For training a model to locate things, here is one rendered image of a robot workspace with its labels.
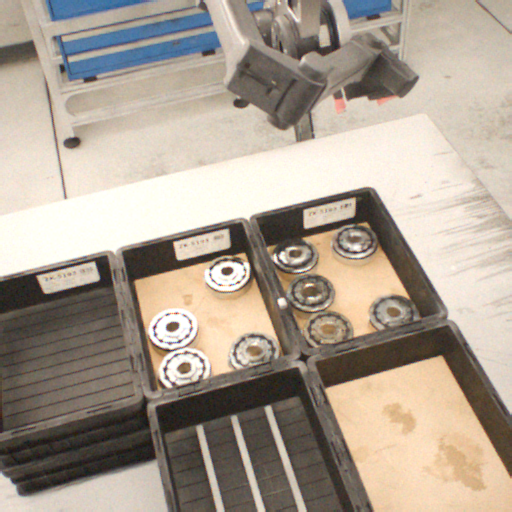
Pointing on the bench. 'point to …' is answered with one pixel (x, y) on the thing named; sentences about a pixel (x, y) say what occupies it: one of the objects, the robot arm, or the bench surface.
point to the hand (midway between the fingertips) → (358, 105)
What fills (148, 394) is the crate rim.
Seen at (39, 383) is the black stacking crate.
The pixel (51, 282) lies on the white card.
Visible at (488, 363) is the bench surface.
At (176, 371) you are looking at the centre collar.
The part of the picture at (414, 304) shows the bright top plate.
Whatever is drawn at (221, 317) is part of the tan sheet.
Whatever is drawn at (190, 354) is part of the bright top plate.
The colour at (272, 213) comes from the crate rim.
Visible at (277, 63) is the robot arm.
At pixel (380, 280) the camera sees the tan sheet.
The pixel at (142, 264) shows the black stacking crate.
